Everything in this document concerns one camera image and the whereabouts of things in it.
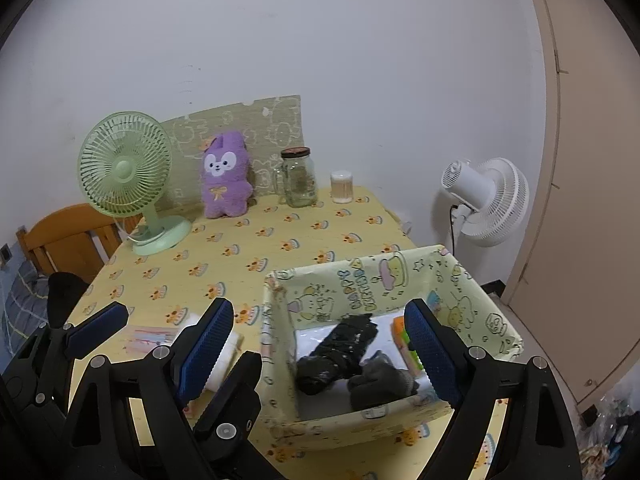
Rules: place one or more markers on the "grey knitted sock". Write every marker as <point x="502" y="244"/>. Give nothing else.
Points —
<point x="380" y="385"/>

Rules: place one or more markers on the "printed fabric storage box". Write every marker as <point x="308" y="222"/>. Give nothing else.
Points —
<point x="320" y="427"/>

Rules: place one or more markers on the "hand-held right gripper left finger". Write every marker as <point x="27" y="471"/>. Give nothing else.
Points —
<point x="202" y="355"/>

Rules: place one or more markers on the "wooden chair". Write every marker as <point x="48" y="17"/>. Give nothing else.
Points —
<point x="65" y="240"/>

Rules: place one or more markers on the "white cloth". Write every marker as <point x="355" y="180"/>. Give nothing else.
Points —
<point x="225" y="355"/>

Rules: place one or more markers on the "clear striped plastic pack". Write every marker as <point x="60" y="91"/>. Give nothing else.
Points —
<point x="145" y="340"/>

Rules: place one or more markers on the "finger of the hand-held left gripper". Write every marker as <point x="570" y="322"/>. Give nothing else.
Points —
<point x="97" y="330"/>
<point x="235" y="410"/>

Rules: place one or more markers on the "black crinkled bundle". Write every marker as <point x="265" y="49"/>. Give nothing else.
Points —
<point x="335" y="355"/>

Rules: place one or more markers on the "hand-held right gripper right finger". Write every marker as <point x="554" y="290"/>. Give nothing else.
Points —
<point x="432" y="355"/>

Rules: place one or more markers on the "white standing fan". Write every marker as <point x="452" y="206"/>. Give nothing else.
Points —
<point x="495" y="200"/>

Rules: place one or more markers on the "yellow printed tablecloth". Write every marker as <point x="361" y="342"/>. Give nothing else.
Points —
<point x="300" y="240"/>

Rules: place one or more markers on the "wall socket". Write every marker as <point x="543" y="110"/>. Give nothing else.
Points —
<point x="5" y="252"/>

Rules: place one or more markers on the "green printed board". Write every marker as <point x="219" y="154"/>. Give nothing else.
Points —
<point x="280" y="125"/>

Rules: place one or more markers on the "green desk fan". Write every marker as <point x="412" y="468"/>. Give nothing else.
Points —
<point x="122" y="167"/>

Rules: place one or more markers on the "cotton swab container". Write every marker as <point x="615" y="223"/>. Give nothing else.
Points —
<point x="341" y="187"/>

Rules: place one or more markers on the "glass jar with lid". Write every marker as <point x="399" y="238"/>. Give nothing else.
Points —
<point x="300" y="185"/>

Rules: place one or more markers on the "black cloth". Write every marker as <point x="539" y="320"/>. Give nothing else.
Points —
<point x="67" y="300"/>

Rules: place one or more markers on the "purple plush toy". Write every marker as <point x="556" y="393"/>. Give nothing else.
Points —
<point x="225" y="195"/>

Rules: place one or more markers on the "cartoon print tissue pack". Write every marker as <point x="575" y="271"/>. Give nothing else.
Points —
<point x="407" y="355"/>

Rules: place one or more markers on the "beige door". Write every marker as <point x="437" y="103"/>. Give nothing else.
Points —
<point x="590" y="210"/>

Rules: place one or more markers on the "blue plaid bedding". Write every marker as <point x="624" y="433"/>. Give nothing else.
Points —
<point x="20" y="305"/>

